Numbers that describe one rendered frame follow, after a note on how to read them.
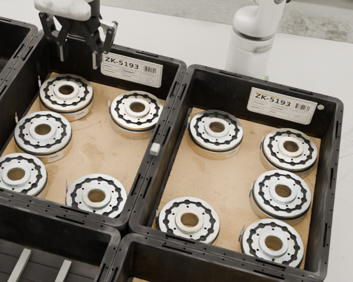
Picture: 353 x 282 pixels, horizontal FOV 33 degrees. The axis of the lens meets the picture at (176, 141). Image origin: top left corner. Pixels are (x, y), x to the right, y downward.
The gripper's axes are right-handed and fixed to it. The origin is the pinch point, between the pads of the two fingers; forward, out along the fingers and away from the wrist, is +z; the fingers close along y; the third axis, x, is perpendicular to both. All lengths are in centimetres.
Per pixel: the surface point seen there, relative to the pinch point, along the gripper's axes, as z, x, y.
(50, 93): 9.4, 2.0, 5.7
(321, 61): 26, -48, -46
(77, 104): 9.8, 2.9, -0.1
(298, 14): 98, -167, -42
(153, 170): 2.5, 19.2, -19.7
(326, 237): 3, 23, -48
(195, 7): 97, -154, 5
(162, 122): 2.7, 8.4, -18.1
